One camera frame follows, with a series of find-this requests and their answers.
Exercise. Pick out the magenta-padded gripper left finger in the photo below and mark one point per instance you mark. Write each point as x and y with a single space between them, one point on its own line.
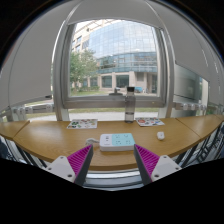
62 167

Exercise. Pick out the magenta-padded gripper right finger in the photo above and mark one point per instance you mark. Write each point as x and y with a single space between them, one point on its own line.
164 167

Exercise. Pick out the small white charger block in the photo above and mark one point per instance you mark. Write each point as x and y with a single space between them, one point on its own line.
160 135

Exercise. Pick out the sticker sheet with green stickers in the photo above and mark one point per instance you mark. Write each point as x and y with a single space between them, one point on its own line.
82 124

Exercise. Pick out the sticker sheet with red sticker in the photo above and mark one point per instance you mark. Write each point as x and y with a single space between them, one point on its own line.
149 121

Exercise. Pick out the white and teal power strip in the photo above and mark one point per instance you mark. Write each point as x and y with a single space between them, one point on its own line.
117 141

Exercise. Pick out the clear bottle with black cap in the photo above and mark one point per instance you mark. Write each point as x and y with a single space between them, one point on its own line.
130 106

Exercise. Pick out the white wall socket rail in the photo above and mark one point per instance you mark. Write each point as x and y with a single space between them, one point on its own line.
190 106
33 108

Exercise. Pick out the grey window frame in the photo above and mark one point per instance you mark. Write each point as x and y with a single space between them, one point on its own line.
110 101

